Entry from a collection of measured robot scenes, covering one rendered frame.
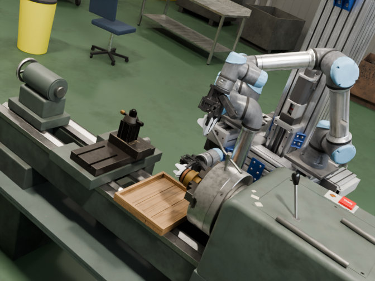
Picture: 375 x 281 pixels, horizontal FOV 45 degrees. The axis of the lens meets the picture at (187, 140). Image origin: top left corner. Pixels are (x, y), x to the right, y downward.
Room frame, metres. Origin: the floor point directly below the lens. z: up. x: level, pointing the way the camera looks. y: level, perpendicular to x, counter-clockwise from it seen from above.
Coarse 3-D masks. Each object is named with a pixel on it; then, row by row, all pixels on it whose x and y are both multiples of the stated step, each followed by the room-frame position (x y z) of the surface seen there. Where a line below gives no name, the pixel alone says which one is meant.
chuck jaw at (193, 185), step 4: (192, 180) 1.69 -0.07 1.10; (188, 184) 1.67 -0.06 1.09; (192, 184) 1.66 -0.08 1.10; (196, 184) 1.67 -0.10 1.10; (188, 188) 1.63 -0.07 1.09; (192, 188) 1.62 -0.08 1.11; (188, 192) 1.58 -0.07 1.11; (192, 192) 1.59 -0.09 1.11; (184, 196) 1.58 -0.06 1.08; (188, 196) 1.58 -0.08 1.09; (188, 200) 1.57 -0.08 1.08; (192, 200) 1.55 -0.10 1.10; (192, 204) 1.55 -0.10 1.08
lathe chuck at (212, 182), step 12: (216, 168) 1.63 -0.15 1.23; (228, 168) 1.65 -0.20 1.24; (240, 168) 1.71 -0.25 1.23; (204, 180) 1.58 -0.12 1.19; (216, 180) 1.58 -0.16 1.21; (204, 192) 1.54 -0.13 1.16; (216, 192) 1.54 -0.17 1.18; (204, 204) 1.52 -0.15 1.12; (192, 216) 1.54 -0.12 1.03; (204, 216) 1.51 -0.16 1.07
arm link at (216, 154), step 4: (216, 148) 2.03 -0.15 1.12; (208, 152) 1.96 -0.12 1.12; (212, 152) 1.97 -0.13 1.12; (216, 152) 1.99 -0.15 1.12; (220, 152) 2.02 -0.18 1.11; (212, 156) 1.95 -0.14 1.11; (216, 156) 1.97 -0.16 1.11; (220, 156) 2.00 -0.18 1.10; (212, 160) 1.93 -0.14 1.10; (216, 160) 1.96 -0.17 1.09; (220, 160) 2.00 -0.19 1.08; (212, 164) 1.95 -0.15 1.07
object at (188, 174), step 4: (188, 168) 1.76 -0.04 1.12; (184, 172) 1.73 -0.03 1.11; (188, 172) 1.73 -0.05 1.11; (192, 172) 1.73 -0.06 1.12; (196, 172) 1.74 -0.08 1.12; (180, 176) 1.72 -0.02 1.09; (184, 176) 1.72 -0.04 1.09; (188, 176) 1.71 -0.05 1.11; (192, 176) 1.71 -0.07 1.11; (196, 176) 1.72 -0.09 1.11; (180, 180) 1.72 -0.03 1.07; (184, 180) 1.70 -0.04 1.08; (188, 180) 1.70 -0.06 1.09; (196, 180) 1.70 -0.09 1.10; (200, 180) 1.70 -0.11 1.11; (184, 184) 1.70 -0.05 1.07
